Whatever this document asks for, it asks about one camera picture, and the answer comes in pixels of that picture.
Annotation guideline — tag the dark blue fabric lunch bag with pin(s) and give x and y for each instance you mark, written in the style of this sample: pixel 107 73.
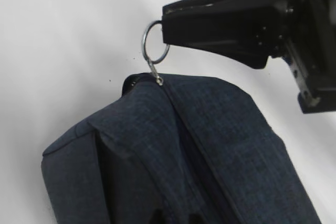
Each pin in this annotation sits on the dark blue fabric lunch bag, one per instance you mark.
pixel 194 150

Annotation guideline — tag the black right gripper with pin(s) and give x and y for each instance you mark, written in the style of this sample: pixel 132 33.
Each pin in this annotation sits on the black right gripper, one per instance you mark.
pixel 308 47

